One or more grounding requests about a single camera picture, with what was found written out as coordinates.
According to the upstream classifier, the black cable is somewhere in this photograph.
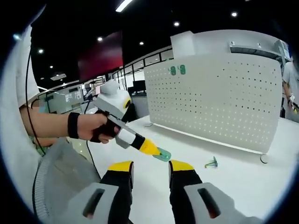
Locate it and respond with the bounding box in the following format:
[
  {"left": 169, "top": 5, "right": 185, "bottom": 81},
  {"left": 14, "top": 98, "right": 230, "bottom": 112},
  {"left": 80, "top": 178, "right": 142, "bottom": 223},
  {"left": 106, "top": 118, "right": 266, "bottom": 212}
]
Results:
[
  {"left": 84, "top": 100, "right": 96, "bottom": 170},
  {"left": 25, "top": 45, "right": 45, "bottom": 156}
]

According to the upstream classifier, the white pegboard mounting plate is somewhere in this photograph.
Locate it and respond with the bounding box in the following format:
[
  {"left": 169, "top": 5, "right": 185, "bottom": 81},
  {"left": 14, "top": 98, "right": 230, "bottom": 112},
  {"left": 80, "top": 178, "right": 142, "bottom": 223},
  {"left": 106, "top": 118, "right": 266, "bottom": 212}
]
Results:
[{"left": 143, "top": 55, "right": 282, "bottom": 164}]

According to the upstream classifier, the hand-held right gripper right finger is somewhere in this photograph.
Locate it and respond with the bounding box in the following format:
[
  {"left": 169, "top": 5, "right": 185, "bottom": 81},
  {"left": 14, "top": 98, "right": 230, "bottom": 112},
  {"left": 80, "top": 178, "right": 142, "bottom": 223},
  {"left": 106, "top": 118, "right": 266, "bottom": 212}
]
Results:
[{"left": 168, "top": 160, "right": 264, "bottom": 224}]

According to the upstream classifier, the green patterned clothing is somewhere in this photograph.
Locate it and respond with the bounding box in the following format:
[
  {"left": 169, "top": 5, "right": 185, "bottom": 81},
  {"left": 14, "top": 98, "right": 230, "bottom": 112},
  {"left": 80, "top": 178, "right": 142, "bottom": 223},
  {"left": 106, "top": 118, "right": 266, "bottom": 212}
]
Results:
[{"left": 28, "top": 134, "right": 47, "bottom": 156}]

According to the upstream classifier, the grey mesh office chair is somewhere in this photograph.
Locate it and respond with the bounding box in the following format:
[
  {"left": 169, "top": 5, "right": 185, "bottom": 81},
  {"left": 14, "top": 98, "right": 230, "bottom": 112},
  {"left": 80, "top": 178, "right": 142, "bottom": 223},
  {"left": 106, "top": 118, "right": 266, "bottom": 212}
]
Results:
[{"left": 32, "top": 137, "right": 102, "bottom": 221}]

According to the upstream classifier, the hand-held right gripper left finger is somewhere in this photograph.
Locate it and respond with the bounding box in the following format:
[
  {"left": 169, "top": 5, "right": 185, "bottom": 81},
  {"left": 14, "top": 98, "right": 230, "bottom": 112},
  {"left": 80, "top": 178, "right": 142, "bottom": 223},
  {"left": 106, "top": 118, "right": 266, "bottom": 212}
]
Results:
[{"left": 66, "top": 160, "right": 135, "bottom": 224}]

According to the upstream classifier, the dark red overhead panel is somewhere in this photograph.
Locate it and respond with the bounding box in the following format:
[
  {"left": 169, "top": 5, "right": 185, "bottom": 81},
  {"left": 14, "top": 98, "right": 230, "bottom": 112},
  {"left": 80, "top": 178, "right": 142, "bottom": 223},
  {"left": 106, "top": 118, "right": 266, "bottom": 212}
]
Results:
[{"left": 78, "top": 30, "right": 124, "bottom": 82}]

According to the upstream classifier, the dark computer monitor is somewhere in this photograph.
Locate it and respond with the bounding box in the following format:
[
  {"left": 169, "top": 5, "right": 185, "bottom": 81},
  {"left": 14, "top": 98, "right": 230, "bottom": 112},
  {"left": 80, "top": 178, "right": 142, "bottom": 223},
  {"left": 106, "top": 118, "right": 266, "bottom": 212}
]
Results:
[{"left": 132, "top": 80, "right": 147, "bottom": 94}]

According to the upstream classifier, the glass partition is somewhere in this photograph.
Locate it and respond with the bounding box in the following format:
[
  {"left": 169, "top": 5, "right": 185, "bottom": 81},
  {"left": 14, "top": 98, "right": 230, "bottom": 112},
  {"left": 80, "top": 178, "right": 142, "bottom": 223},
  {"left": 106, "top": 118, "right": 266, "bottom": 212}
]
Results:
[{"left": 37, "top": 88, "right": 84, "bottom": 115}]

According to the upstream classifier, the person's white shirt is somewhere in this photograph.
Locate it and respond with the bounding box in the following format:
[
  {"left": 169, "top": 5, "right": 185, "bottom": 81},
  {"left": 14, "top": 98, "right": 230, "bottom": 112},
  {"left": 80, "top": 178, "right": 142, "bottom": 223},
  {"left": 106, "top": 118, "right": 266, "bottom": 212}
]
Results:
[{"left": 3, "top": 14, "right": 42, "bottom": 150}]

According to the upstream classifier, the ceiling light strip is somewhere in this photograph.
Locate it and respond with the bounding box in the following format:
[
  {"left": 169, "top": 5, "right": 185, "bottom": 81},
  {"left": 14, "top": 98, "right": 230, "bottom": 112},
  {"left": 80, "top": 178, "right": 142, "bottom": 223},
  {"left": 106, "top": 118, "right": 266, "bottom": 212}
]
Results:
[{"left": 115, "top": 0, "right": 135, "bottom": 12}]

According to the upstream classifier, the person's left hand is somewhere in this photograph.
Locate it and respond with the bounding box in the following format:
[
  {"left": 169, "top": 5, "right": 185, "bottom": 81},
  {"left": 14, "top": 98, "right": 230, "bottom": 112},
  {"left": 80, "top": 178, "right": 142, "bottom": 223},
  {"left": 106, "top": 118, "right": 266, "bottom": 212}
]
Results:
[{"left": 78, "top": 112, "right": 117, "bottom": 144}]

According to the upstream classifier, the black wristband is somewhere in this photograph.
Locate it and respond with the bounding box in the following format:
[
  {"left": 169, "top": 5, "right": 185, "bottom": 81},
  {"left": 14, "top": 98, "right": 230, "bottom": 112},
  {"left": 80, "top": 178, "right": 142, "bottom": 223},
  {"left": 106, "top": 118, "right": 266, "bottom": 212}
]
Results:
[{"left": 67, "top": 112, "right": 80, "bottom": 140}]

